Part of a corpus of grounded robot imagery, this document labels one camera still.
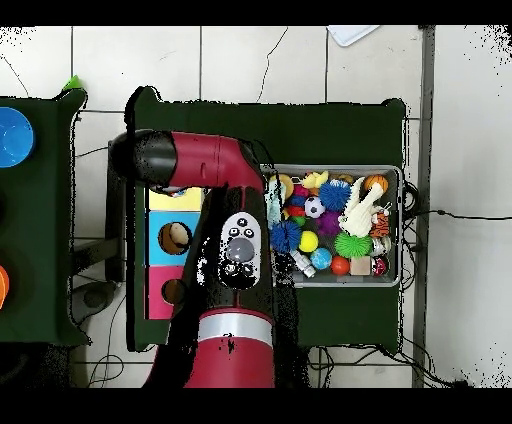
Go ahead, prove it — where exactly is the wooden box with three holes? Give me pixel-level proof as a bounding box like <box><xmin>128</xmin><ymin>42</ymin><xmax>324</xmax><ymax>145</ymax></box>
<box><xmin>143</xmin><ymin>186</ymin><xmax>206</xmax><ymax>321</ymax></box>

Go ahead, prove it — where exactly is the silver mesh bin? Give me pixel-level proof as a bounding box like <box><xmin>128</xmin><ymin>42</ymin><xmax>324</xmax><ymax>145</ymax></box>
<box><xmin>260</xmin><ymin>163</ymin><xmax>403</xmax><ymax>288</ymax></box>

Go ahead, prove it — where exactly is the small soccer ball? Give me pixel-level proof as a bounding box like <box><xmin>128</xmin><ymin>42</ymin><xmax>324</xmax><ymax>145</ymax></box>
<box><xmin>304</xmin><ymin>195</ymin><xmax>326</xmax><ymax>219</ymax></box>

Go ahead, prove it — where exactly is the yellow tennis ball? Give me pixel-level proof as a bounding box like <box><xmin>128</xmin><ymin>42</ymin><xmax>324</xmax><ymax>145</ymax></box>
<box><xmin>297</xmin><ymin>230</ymin><xmax>320</xmax><ymax>254</ymax></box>

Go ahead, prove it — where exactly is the silver toy robot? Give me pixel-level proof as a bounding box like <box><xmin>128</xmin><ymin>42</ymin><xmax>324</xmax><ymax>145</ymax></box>
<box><xmin>289</xmin><ymin>249</ymin><xmax>316</xmax><ymax>278</ymax></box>

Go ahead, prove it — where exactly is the blue globe ball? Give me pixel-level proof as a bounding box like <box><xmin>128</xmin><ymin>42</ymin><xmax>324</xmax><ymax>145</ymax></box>
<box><xmin>309</xmin><ymin>247</ymin><xmax>333</xmax><ymax>271</ymax></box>

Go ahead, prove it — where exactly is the blue spiky ball with eyes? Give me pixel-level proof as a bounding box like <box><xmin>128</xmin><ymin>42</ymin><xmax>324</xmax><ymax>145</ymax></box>
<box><xmin>318</xmin><ymin>178</ymin><xmax>352</xmax><ymax>212</ymax></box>

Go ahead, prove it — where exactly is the orange rubber ball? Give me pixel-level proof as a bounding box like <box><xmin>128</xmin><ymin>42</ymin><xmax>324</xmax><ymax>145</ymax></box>
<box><xmin>330</xmin><ymin>255</ymin><xmax>351</xmax><ymax>276</ymax></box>

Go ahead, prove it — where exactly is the green spiky ball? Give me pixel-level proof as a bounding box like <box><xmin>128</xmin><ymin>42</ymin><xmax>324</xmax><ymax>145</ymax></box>
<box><xmin>333</xmin><ymin>231</ymin><xmax>373</xmax><ymax>259</ymax></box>

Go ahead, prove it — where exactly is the dark green table cloth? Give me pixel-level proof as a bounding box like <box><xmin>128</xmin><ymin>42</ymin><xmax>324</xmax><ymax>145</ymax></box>
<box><xmin>0</xmin><ymin>89</ymin><xmax>90</xmax><ymax>347</ymax></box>
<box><xmin>125</xmin><ymin>85</ymin><xmax>407</xmax><ymax>355</ymax></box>

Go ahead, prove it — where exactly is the cream knitted cloth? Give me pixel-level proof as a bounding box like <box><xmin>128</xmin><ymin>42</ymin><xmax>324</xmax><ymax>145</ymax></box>
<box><xmin>337</xmin><ymin>176</ymin><xmax>387</xmax><ymax>239</ymax></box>

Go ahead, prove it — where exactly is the white board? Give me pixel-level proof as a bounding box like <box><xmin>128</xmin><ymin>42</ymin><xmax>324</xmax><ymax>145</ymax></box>
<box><xmin>327</xmin><ymin>25</ymin><xmax>381</xmax><ymax>48</ymax></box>

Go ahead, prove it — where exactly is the blue plastic bowl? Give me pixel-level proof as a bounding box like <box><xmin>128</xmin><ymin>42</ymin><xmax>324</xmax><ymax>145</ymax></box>
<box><xmin>0</xmin><ymin>106</ymin><xmax>36</xmax><ymax>168</ymax></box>

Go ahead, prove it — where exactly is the orange plastic bowl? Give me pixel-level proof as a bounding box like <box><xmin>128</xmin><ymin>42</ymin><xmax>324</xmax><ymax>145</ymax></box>
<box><xmin>0</xmin><ymin>263</ymin><xmax>10</xmax><ymax>311</ymax></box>

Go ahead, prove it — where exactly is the black cable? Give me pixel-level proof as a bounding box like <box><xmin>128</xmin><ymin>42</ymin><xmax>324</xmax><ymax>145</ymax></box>
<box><xmin>403</xmin><ymin>208</ymin><xmax>512</xmax><ymax>222</ymax></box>

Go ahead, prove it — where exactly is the grey metal post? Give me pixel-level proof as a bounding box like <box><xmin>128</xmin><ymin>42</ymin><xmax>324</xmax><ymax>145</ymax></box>
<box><xmin>411</xmin><ymin>25</ymin><xmax>436</xmax><ymax>388</ymax></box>

